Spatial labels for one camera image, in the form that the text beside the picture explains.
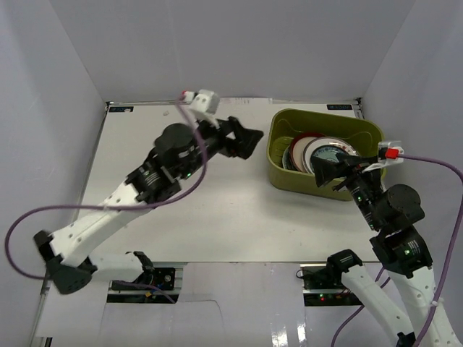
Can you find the dark label sticker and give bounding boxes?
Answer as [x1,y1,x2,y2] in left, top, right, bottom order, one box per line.
[326,104,352,111]
[108,106,134,113]

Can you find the dark red round plate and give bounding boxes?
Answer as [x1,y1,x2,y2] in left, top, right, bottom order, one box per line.
[289,132,323,173]

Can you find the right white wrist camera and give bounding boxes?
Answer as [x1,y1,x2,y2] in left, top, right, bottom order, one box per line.
[362,140,404,173]

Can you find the white plate teal red rim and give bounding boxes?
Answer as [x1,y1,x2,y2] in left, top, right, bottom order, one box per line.
[303,137,358,174]

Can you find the purple cable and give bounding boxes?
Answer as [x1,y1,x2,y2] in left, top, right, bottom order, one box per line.
[4,92,209,281]
[329,153,463,347]

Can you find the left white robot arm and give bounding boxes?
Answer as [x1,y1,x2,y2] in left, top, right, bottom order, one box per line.
[34,116,263,295]

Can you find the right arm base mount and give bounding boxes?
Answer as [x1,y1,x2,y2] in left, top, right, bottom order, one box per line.
[295,265,361,307]

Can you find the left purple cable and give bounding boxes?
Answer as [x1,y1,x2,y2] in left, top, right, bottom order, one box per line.
[4,92,209,281]

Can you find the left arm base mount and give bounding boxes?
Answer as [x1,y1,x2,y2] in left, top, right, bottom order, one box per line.
[108,267,179,304]

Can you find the white papers at back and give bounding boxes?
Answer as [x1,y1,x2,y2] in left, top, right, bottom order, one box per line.
[220,97,273,106]

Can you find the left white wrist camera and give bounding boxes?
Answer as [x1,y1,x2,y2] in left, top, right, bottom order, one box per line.
[182,89,220,129]

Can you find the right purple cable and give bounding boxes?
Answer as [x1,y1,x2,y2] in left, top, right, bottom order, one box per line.
[329,153,463,347]

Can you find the teal scalloped plate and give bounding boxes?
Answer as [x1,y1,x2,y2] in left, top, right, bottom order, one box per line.
[281,147,292,171]

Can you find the small teal patterned plate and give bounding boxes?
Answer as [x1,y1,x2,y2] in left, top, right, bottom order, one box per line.
[310,145,349,170]

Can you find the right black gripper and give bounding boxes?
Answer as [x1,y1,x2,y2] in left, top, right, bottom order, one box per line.
[310,152,383,230]

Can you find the olive green plastic bin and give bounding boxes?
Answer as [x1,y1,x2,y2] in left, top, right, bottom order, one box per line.
[266,108,384,202]

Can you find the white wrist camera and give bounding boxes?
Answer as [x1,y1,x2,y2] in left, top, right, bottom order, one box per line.
[182,89,220,129]
[362,140,404,173]

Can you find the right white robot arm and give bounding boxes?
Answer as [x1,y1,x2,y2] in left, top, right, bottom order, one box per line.
[312,147,462,346]

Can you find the dark label sticker right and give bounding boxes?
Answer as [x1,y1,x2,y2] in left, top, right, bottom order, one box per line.
[326,104,352,111]

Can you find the dark label sticker left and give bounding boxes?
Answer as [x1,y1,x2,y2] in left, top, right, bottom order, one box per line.
[108,106,134,113]

